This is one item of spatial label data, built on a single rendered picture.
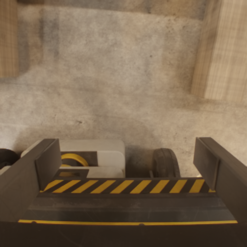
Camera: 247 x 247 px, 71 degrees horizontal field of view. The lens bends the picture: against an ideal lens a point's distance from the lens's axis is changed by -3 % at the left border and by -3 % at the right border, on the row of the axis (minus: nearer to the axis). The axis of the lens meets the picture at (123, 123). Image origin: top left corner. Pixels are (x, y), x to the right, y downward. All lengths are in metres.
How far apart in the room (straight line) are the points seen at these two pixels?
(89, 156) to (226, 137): 0.42
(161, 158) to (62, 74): 0.36
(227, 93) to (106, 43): 0.34
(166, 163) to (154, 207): 0.20
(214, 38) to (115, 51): 0.25
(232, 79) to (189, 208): 0.32
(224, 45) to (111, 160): 0.37
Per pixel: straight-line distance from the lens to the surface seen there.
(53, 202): 0.29
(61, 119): 0.58
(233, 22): 0.49
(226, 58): 0.48
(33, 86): 0.60
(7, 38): 0.57
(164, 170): 0.45
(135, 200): 0.26
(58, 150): 0.17
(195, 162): 0.17
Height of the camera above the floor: 0.52
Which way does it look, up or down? 74 degrees down
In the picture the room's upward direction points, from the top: 175 degrees counter-clockwise
